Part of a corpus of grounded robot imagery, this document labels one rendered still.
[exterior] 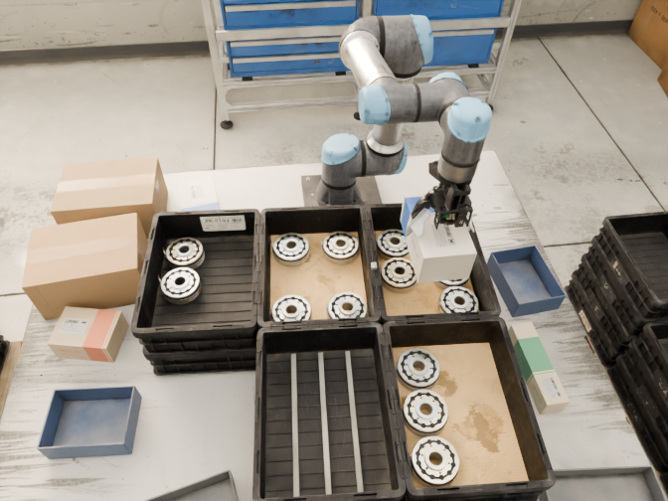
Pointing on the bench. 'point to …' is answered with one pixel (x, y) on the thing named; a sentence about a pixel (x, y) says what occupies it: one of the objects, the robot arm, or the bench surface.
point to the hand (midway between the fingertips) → (436, 230)
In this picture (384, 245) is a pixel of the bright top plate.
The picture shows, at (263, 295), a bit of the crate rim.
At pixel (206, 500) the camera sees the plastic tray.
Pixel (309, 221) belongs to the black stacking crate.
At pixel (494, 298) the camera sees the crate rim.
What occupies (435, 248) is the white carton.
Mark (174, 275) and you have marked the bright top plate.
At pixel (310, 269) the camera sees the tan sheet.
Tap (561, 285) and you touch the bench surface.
